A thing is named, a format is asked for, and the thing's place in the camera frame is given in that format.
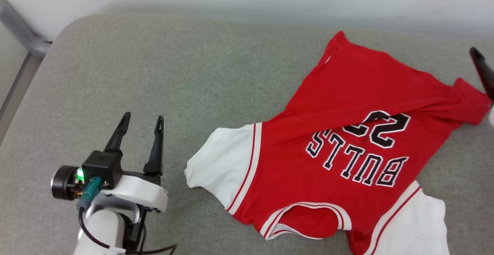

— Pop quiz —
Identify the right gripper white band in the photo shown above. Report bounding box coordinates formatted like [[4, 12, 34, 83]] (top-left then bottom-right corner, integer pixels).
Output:
[[469, 47, 494, 127]]

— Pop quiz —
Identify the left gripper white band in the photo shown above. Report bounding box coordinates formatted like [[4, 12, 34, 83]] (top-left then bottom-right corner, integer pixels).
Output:
[[103, 112, 169, 212]]

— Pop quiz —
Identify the red and white basketball jersey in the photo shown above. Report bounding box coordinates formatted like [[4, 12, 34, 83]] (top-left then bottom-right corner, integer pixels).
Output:
[[184, 30, 491, 255]]

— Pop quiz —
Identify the teal left camera connector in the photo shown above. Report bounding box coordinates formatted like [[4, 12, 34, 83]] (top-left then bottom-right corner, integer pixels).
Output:
[[76, 177, 103, 211]]

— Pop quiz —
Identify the thin black cable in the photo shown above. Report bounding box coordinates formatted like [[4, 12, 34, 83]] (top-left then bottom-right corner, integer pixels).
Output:
[[78, 208, 177, 255]]

